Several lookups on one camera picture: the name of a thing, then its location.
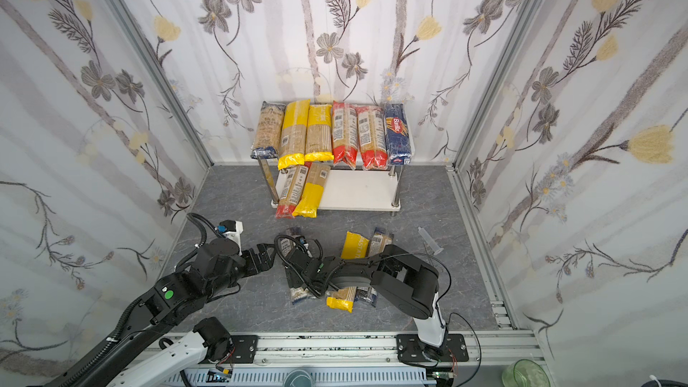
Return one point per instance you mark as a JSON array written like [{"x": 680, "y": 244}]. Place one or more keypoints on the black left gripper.
[{"x": 257, "y": 259}]

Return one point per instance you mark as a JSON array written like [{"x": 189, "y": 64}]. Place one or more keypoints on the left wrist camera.
[{"x": 232, "y": 230}]

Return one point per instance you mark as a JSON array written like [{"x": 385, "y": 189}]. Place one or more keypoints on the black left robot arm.
[{"x": 148, "y": 318}]

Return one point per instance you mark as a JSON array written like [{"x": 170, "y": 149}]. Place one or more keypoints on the clear blue-end spaghetti pack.
[{"x": 298, "y": 292}]

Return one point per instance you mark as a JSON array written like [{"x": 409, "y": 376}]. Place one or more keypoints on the clear spaghetti pack barcode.
[{"x": 379, "y": 241}]

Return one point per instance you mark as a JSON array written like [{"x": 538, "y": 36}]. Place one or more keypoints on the blue Barilla spaghetti pack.
[{"x": 397, "y": 134}]

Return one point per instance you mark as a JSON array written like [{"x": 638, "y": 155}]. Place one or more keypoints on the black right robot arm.
[{"x": 404, "y": 279}]

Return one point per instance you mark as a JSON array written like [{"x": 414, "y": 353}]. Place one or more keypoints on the red spaghetti pack with label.
[{"x": 345, "y": 135}]

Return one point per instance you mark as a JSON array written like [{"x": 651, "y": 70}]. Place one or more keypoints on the yellow-banded whole wheat pack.
[{"x": 293, "y": 134}]

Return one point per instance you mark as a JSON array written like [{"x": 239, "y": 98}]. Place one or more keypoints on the yellow whole wheat spaghetti pack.
[{"x": 313, "y": 190}]

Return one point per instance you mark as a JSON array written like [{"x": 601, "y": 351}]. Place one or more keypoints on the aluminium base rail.
[{"x": 365, "y": 359}]

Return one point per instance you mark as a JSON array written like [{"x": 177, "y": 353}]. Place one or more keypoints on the white two-tier shelf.
[{"x": 346, "y": 189}]

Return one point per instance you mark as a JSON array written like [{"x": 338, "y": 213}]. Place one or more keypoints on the green glass bowl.
[{"x": 525, "y": 373}]

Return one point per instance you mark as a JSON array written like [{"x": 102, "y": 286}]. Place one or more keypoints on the yellow bottom spaghetti pack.
[{"x": 355, "y": 247}]

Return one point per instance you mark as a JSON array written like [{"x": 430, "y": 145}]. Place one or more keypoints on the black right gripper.
[{"x": 310, "y": 269}]

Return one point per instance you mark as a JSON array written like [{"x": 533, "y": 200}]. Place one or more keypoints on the red banded spaghetti pack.
[{"x": 292, "y": 191}]

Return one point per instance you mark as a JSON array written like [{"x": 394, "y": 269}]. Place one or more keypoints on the dark blue clear spaghetti pack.
[{"x": 267, "y": 141}]

